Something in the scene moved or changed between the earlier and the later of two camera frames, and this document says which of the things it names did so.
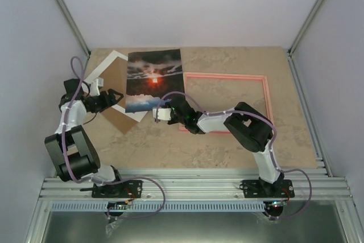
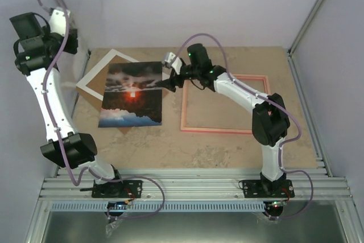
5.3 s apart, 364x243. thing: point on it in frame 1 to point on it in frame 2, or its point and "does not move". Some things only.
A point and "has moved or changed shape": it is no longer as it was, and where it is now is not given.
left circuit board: x=117 y=205 does not move
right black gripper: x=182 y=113 to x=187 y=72
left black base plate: x=127 y=189 does not move
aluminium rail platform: x=309 y=185 does not move
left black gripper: x=110 y=102 to x=72 y=47
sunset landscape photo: x=151 y=75 has moved or changed shape
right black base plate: x=254 y=189 does not move
